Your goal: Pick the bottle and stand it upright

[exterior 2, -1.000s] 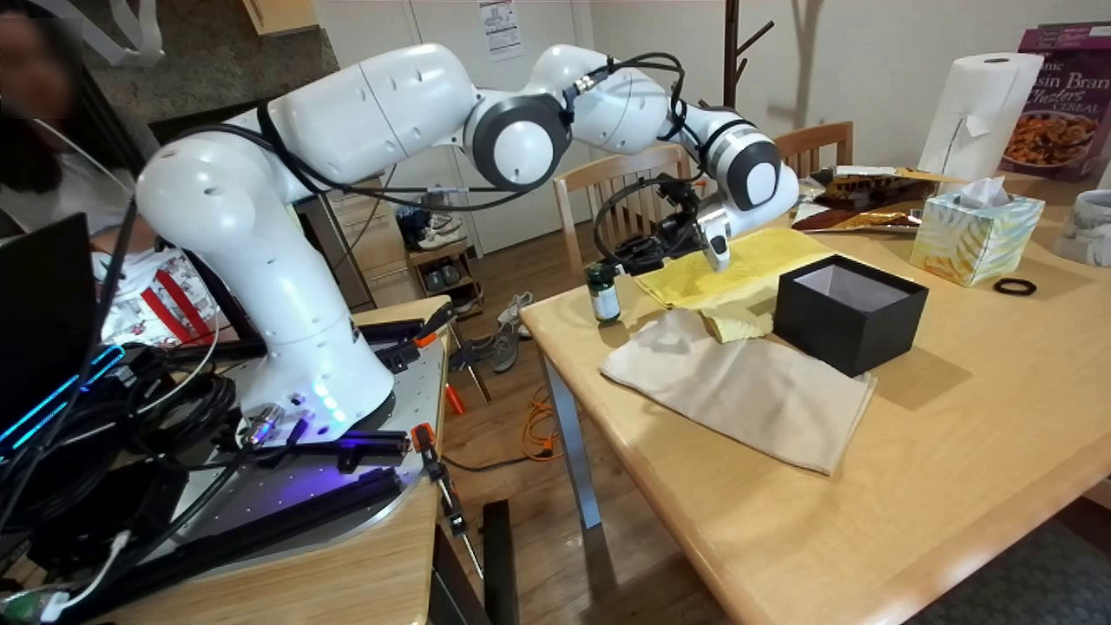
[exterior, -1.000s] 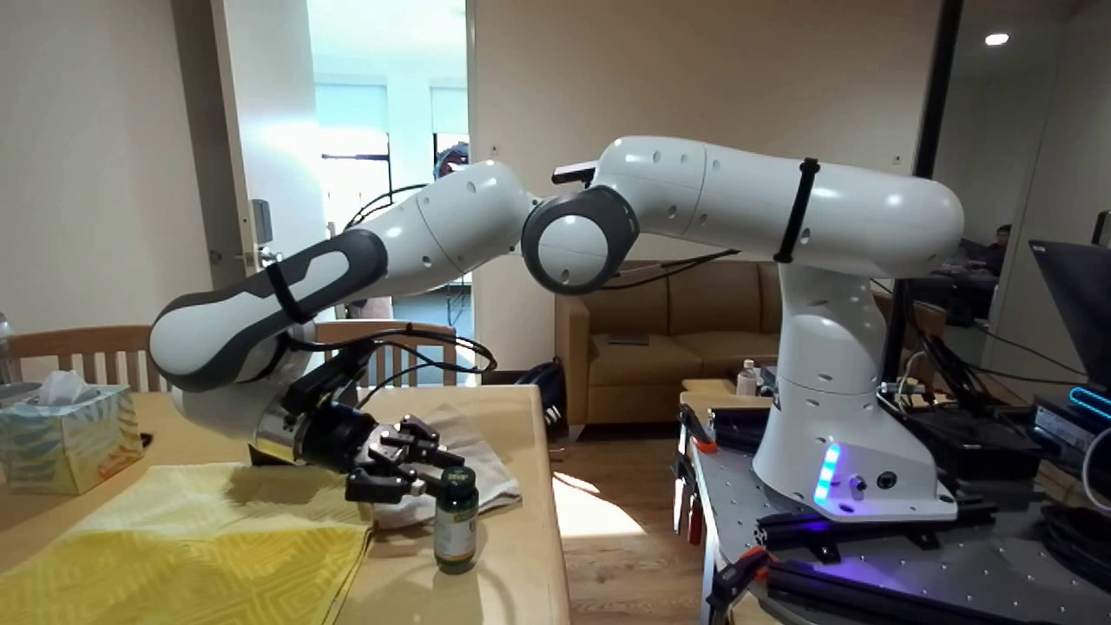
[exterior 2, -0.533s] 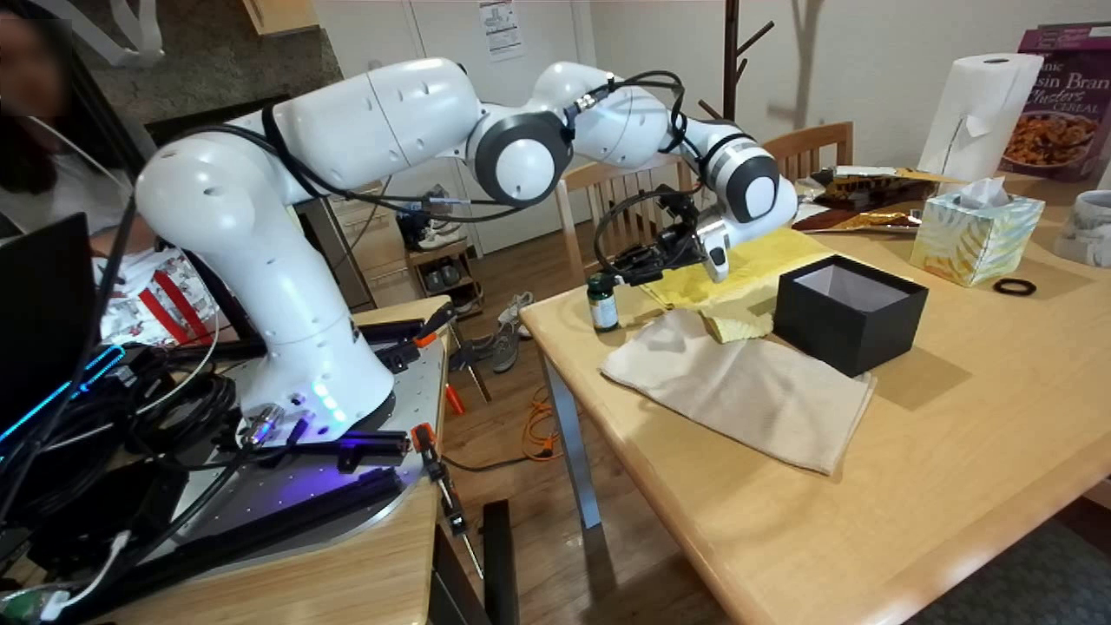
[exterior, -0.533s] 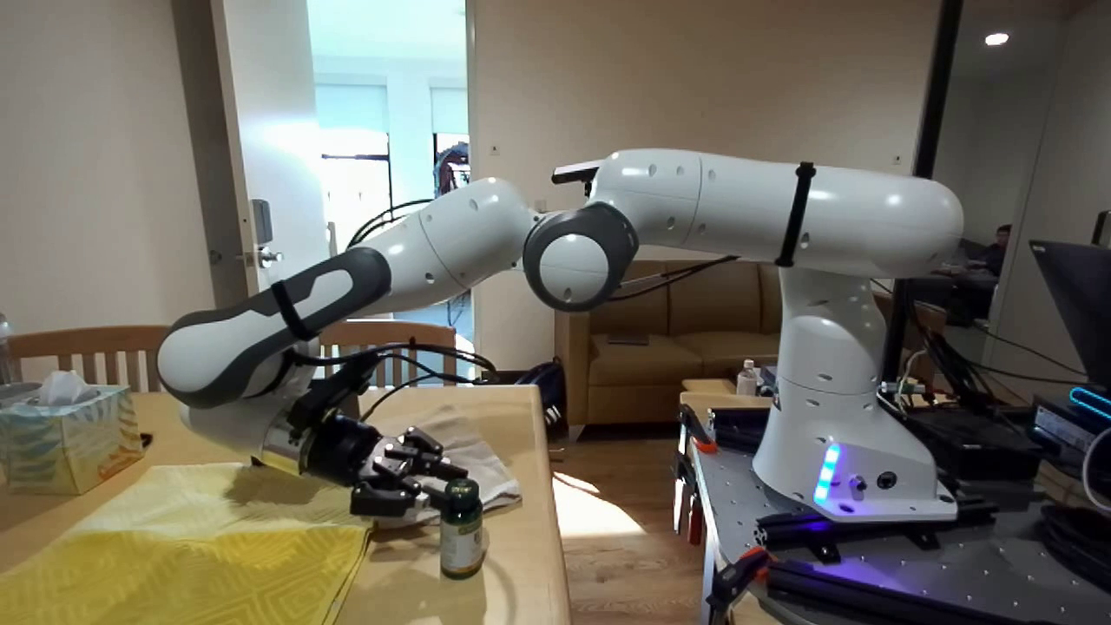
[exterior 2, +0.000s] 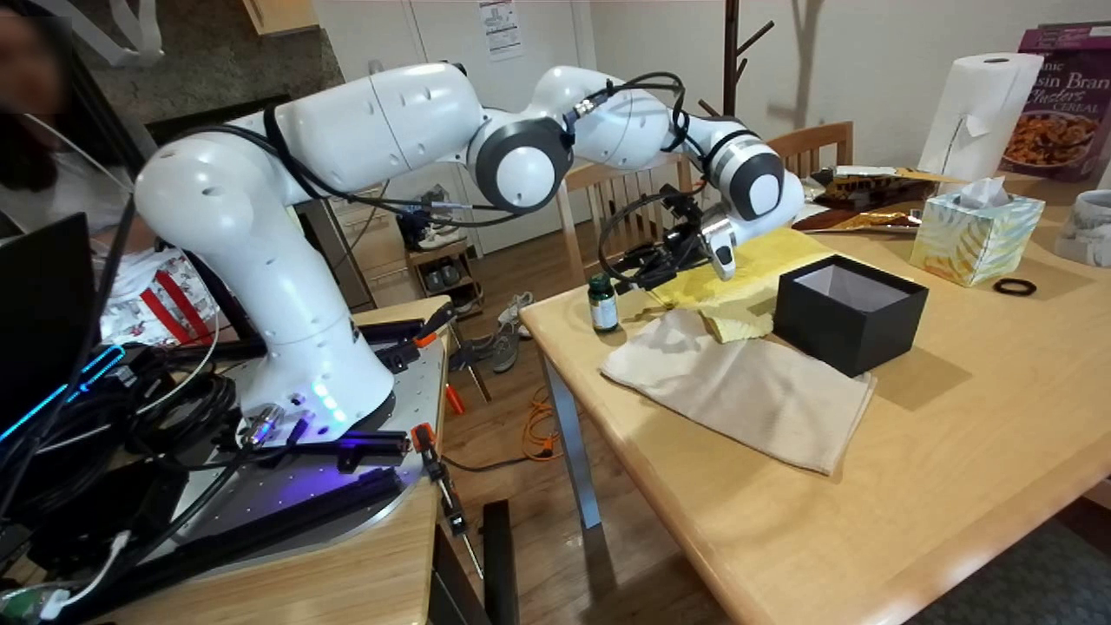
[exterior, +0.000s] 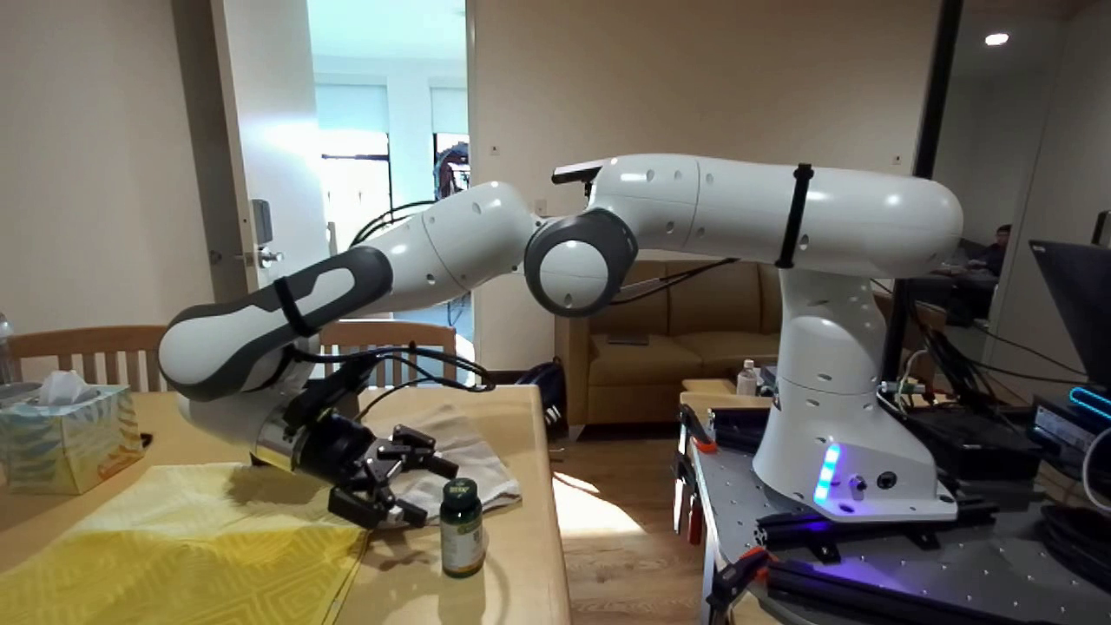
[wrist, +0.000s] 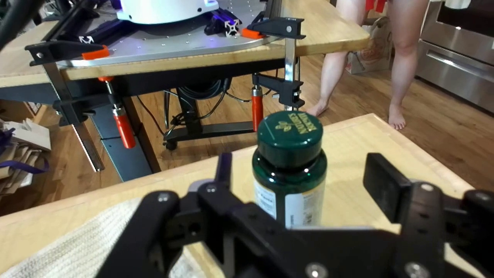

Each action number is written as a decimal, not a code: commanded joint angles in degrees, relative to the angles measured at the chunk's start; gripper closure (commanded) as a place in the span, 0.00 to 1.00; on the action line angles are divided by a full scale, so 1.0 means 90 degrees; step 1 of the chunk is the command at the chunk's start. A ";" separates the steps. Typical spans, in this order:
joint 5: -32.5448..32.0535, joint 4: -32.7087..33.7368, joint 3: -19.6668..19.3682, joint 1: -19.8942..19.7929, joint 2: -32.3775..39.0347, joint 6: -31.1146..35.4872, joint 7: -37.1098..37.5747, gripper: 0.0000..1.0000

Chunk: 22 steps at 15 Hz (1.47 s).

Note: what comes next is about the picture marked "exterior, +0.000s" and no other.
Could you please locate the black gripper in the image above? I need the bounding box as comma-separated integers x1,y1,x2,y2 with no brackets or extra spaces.
274,397,460,536

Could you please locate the small dark green bottle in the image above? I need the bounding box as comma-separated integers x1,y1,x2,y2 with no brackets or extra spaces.
437,475,488,580

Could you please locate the beige cloth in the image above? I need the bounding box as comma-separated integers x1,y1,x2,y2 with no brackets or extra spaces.
386,414,524,524

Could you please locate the yellow textured cloth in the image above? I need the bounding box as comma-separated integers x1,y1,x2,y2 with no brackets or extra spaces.
0,457,376,625

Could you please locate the brown sofa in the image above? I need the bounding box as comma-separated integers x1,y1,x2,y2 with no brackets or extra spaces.
552,253,948,437

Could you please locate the patterned tissue box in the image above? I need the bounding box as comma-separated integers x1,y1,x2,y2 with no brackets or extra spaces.
0,369,144,501

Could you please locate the black red clamp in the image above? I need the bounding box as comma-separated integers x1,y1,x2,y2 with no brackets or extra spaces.
703,540,777,618

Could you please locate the black control box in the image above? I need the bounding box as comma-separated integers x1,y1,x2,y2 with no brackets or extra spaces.
873,352,1049,484

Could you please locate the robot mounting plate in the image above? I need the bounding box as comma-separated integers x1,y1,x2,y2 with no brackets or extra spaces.
688,444,1111,625

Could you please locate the black vertical pole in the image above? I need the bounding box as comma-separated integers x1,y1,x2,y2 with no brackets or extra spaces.
880,0,964,386

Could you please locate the blue lit black device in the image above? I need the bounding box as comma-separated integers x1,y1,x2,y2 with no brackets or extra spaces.
1062,380,1111,433

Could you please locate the black laptop screen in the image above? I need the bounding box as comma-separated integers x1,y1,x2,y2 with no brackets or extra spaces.
1027,236,1111,393

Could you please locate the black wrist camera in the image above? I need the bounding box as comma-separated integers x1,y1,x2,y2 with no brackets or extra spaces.
300,355,386,409

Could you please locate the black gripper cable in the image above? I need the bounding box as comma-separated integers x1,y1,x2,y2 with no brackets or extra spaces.
342,193,549,397

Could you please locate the metal door handle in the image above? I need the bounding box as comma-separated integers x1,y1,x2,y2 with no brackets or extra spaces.
249,198,278,271

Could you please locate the black camera on stand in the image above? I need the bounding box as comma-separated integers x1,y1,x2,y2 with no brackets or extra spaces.
549,156,611,188

